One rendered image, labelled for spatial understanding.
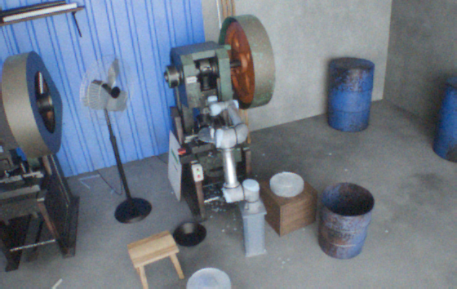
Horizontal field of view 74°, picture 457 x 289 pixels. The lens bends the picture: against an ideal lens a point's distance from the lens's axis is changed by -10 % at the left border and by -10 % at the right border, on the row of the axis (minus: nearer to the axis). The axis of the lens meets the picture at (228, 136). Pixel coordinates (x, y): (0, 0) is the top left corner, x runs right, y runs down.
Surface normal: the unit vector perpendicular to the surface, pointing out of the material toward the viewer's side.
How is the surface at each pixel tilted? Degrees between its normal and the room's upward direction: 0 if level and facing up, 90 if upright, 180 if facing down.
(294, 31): 90
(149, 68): 90
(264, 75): 91
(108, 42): 90
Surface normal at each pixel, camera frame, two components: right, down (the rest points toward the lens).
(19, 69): 0.11, -0.49
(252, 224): 0.15, 0.45
